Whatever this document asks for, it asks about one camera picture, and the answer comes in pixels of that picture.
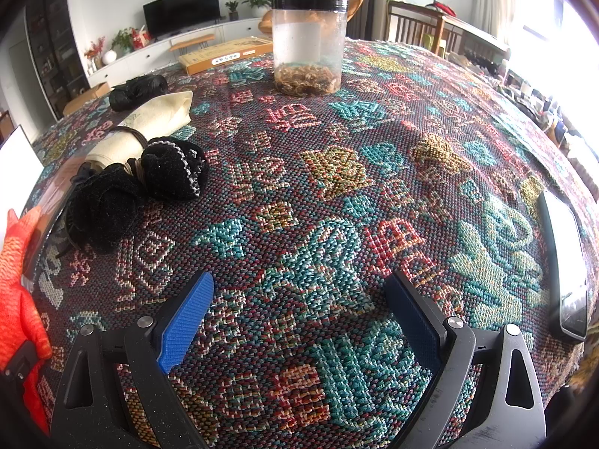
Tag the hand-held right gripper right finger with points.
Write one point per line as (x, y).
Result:
(414, 322)

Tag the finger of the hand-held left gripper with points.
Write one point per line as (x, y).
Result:
(21, 362)

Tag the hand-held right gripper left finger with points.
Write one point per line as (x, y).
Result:
(185, 318)

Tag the red knit cloth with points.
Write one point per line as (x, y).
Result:
(18, 290)

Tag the black fabric flower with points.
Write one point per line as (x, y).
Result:
(100, 210)

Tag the cream cloth bag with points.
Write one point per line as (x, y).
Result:
(159, 114)

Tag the white box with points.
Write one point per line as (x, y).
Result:
(18, 154)

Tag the colourful patterned woven blanket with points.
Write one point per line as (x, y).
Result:
(327, 196)

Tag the black smartphone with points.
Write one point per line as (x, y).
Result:
(566, 262)

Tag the black cloth bundle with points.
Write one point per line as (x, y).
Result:
(138, 91)

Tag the brown cardboard box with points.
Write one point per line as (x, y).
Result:
(89, 96)

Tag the cluttered row of small household things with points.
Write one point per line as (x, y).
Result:
(529, 98)

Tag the flat yellow cardboard box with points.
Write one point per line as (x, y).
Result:
(220, 56)

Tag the white television cabinet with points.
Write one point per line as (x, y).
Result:
(140, 54)

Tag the round white vase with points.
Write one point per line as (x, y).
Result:
(109, 57)

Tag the wooden bench with metal legs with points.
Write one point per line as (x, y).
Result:
(192, 39)

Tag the red flower arrangement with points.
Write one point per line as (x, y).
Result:
(93, 51)

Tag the potted plant with red ornaments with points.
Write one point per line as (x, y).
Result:
(128, 39)

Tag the clear plastic jar black lid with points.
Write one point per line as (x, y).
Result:
(309, 42)

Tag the dark glass display cabinet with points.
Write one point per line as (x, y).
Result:
(56, 46)

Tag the flat screen television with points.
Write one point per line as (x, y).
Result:
(182, 9)

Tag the small green potted plant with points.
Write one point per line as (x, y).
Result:
(232, 9)

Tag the red cloth bundle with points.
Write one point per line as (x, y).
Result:
(442, 8)

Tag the orange lounge chair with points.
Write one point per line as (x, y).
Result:
(355, 4)

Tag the window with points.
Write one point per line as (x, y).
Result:
(561, 32)

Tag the grey curtain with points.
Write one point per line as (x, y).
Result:
(365, 0)

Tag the large green potted plant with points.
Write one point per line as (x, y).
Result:
(259, 0)

